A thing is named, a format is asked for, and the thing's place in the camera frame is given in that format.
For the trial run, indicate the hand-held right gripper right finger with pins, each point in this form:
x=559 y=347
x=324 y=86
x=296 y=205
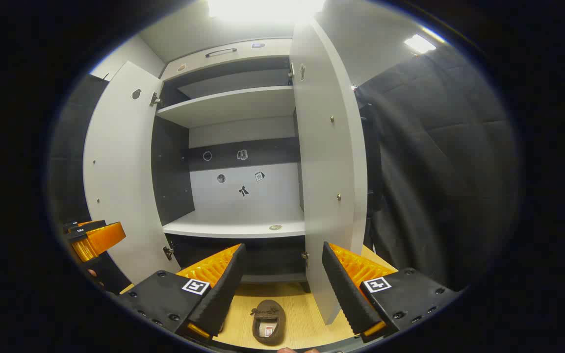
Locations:
x=344 y=289

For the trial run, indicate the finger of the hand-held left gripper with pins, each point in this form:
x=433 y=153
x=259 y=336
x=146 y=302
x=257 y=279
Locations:
x=101 y=238

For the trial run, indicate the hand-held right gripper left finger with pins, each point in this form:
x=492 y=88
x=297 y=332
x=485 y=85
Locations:
x=223 y=289

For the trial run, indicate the brown fuzzy shoe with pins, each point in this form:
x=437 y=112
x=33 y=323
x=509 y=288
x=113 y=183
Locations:
x=269 y=314

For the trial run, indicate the white shoe cabinet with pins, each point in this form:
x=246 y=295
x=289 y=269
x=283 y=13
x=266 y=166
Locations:
x=233 y=105

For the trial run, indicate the metal door hinge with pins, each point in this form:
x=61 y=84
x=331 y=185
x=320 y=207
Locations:
x=291 y=71
x=155 y=99
x=305 y=259
x=168 y=252

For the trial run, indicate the white cabinet drawer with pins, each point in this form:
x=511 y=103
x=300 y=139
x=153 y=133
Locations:
x=263 y=51

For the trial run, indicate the black backdrop cloth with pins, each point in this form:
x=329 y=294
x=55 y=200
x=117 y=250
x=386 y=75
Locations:
x=439 y=162

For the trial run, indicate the ceiling light panel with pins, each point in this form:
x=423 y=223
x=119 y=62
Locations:
x=265 y=9
x=420 y=43

